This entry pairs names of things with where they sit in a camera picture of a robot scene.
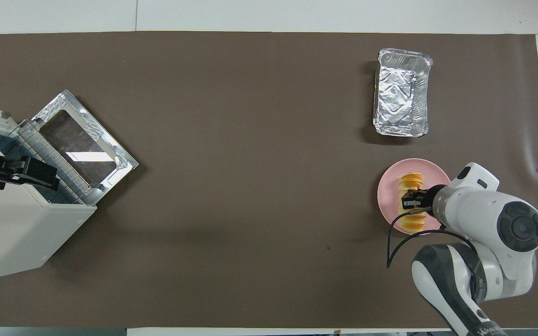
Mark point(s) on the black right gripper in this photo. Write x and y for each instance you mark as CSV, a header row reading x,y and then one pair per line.
x,y
428,199

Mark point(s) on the golden bread loaf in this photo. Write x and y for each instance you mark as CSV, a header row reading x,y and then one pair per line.
x,y
411,179

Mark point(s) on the aluminium foil tray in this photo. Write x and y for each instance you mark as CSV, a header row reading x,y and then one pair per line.
x,y
402,93

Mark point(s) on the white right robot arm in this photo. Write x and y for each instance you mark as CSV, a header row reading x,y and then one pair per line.
x,y
484,219

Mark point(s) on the cream toaster oven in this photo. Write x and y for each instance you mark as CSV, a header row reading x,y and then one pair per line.
x,y
12,224

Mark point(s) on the silver glass oven door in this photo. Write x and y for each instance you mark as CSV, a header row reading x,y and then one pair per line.
x,y
77,140

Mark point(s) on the pink round plate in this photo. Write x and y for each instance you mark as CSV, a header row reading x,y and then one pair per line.
x,y
388,196

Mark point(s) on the brown table mat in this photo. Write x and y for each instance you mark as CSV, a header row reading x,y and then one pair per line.
x,y
250,186

